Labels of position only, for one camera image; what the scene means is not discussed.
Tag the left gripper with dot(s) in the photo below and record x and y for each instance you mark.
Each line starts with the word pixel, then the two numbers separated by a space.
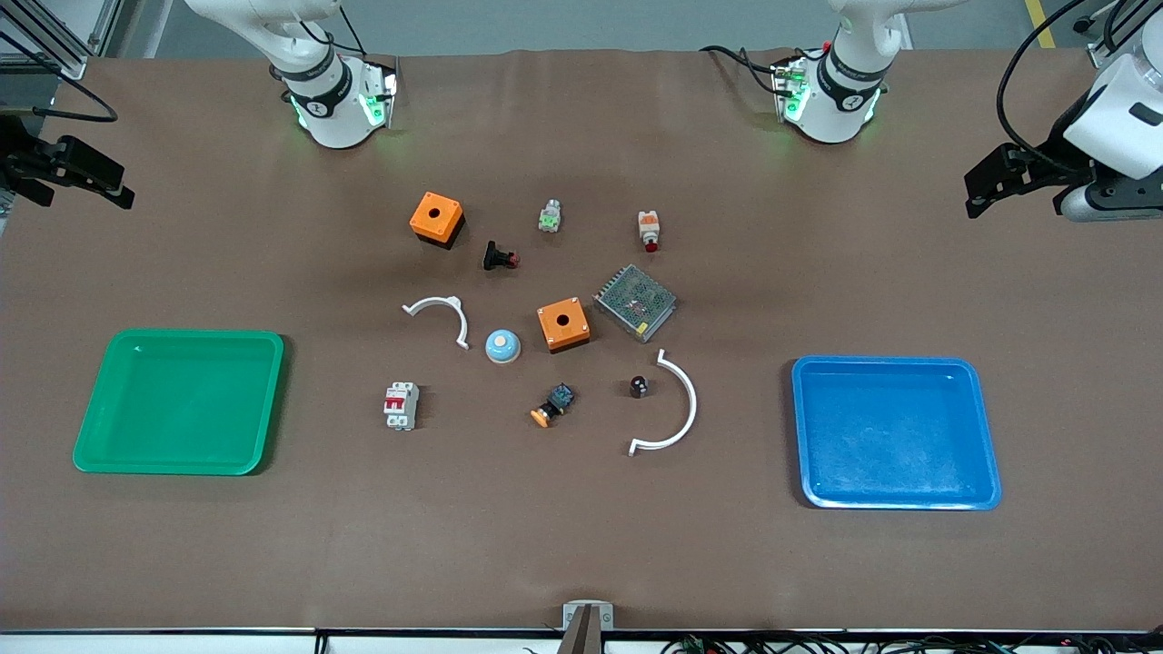
pixel 1042 163

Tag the grey circuit breaker red switch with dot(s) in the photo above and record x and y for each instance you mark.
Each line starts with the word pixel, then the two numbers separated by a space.
pixel 400 406

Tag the small black capacitor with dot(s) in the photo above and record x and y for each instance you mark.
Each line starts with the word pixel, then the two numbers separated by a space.
pixel 639 388

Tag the green plastic tray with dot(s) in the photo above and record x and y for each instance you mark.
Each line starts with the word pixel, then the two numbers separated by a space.
pixel 182 409

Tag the blue plastic tray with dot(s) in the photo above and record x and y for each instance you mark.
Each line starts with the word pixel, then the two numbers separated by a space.
pixel 909 454

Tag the orange button box black base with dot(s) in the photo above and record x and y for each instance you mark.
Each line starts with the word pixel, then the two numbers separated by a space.
pixel 432 218

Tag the small white curved clip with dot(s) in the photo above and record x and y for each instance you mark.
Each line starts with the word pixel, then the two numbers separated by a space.
pixel 452 301

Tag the white orange red indicator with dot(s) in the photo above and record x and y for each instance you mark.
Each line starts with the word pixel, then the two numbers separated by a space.
pixel 648 225

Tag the brown table cover mat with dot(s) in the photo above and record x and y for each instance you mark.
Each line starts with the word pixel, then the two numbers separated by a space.
pixel 182 563

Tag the large white curved clip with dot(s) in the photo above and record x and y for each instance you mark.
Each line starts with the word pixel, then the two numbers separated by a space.
pixel 692 409

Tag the metal mesh power supply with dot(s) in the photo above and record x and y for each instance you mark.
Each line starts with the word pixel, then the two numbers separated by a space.
pixel 636 302

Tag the black red push button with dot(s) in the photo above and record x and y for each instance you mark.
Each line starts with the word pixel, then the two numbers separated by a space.
pixel 495 256

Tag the blue dome buzzer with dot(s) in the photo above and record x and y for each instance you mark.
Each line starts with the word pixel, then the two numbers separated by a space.
pixel 502 346

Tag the orange mushroom button blue block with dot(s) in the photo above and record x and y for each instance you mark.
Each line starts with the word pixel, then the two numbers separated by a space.
pixel 561 397

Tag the aluminium frame profile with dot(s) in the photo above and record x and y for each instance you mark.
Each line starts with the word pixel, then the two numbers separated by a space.
pixel 1110 50
pixel 64 50

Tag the green white switch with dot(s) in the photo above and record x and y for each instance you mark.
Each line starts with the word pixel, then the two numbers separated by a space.
pixel 550 218

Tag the grey metal bracket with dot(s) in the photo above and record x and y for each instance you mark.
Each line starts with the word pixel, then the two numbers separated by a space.
pixel 606 618

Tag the brown post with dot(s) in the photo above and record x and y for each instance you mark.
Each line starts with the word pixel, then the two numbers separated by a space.
pixel 581 636

